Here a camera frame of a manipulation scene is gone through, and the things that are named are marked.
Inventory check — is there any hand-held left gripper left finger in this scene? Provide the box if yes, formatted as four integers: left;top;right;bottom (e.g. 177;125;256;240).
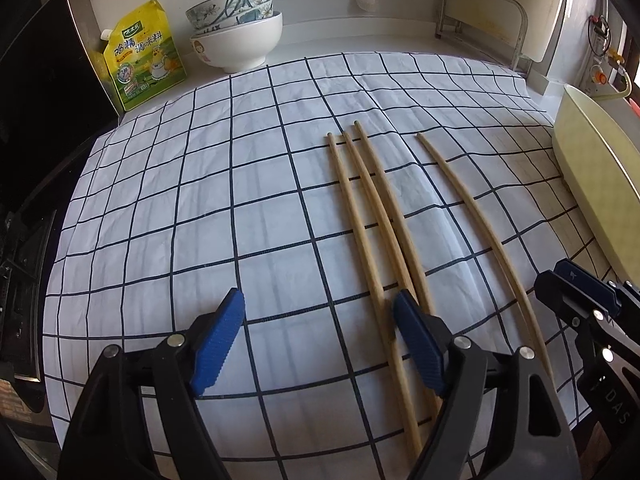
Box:
60;287;246;480

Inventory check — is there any white bowl with cartoon face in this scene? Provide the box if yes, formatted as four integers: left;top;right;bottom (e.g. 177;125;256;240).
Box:
190;11;283;73

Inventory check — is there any black gas stove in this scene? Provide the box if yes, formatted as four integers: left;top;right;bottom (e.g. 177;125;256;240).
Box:
0;0;121;401

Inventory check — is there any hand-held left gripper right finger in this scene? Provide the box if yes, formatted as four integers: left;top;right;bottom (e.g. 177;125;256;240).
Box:
392;290;581;480

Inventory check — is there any checked white cloth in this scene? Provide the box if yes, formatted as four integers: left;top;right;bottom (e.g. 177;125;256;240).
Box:
42;52;621;480

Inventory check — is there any yellow gas hose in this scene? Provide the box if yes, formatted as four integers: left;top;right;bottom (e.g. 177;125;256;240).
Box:
602;72;633;101

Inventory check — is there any single wooden chopstick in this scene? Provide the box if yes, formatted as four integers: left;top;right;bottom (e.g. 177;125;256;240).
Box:
354;119;438;316
416;132;555;381
326;131;425;457
342;130;443;413

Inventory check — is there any metal wire rack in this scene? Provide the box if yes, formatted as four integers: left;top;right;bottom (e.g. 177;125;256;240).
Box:
435;0;533;81

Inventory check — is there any gas valve with red knobs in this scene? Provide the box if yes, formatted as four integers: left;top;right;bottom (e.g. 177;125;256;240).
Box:
587;12;631;86

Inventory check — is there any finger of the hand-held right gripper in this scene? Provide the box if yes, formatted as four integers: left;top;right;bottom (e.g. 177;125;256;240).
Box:
534;270;621;361
554;258;640;311

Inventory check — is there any floral patterned bowl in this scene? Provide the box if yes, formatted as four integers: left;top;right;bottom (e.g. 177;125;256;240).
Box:
190;2;276;31
186;0;273;26

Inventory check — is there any yellow seasoning pouch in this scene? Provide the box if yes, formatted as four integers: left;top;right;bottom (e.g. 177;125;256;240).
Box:
100;0;188;112

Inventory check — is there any pale yellow plastic tray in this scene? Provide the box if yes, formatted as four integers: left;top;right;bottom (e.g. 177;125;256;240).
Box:
551;84;640;286

